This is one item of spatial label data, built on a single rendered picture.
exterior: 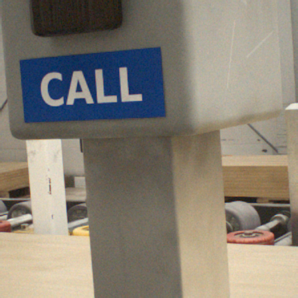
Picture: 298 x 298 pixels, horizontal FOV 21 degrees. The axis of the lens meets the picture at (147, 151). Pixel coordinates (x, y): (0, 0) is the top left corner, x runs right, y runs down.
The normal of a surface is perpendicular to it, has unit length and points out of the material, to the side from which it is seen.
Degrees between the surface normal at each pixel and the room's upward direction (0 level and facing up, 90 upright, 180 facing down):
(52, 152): 90
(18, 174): 90
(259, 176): 90
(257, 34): 90
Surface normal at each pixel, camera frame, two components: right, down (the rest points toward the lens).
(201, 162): 0.85, -0.01
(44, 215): -0.51, 0.11
